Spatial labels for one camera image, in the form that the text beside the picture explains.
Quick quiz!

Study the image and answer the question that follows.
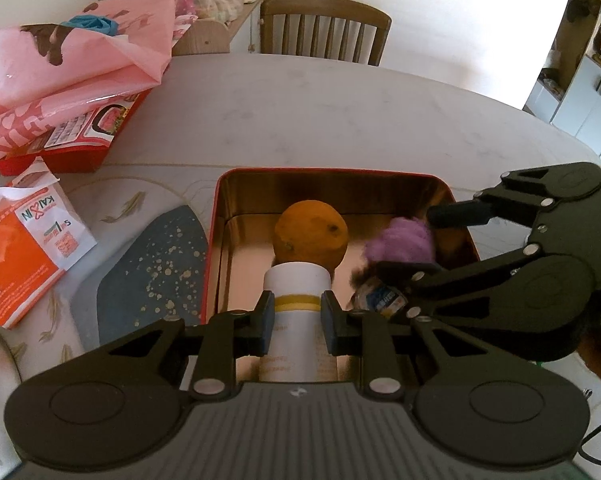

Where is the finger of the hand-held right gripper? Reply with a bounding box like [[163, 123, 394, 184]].
[[375, 244, 537, 327], [427, 165, 557, 229]]

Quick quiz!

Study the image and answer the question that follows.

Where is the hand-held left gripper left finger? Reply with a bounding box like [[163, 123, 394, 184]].
[[98, 290, 276, 402]]

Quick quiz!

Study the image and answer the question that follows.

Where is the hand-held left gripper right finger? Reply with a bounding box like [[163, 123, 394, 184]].
[[321, 290, 482, 402]]

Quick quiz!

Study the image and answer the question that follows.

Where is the white bottle with yellow band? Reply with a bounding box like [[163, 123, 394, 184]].
[[258, 261, 339, 384]]

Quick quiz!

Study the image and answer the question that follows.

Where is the purple fuzzy ball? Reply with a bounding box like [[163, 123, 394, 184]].
[[363, 216, 437, 265]]

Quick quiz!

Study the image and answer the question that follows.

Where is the small dark labelled jar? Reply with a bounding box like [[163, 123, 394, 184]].
[[351, 272, 410, 318]]

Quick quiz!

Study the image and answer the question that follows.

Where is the red metal tin box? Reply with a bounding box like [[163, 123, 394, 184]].
[[202, 167, 481, 377]]

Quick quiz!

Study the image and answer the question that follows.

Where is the orange fruit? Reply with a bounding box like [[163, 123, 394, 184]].
[[273, 200, 350, 268]]

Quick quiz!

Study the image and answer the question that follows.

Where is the white cabinet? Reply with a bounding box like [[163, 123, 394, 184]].
[[523, 52, 601, 162]]

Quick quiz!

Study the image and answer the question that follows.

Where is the wooden shelving unit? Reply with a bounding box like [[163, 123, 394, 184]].
[[541, 0, 601, 106]]

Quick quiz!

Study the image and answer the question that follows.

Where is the wooden chair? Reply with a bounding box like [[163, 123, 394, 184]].
[[259, 0, 393, 67]]

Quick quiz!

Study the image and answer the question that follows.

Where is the red cardboard box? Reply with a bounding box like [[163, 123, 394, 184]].
[[0, 85, 154, 177]]

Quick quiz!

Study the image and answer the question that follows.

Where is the orange and white packet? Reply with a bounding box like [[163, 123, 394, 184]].
[[0, 157, 98, 331]]

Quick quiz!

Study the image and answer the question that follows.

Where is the wooden shelf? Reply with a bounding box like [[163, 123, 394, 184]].
[[170, 0, 266, 56]]

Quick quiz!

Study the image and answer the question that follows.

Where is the pink plastic bag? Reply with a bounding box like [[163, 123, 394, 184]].
[[0, 0, 178, 171]]

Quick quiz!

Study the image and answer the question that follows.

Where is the clear bag with pink contents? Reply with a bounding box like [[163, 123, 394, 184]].
[[173, 0, 201, 27]]

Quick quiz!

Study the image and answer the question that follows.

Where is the blue crumpled item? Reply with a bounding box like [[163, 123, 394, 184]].
[[65, 14, 118, 37]]

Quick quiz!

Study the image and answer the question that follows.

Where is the black cable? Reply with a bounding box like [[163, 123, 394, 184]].
[[578, 385, 601, 467]]

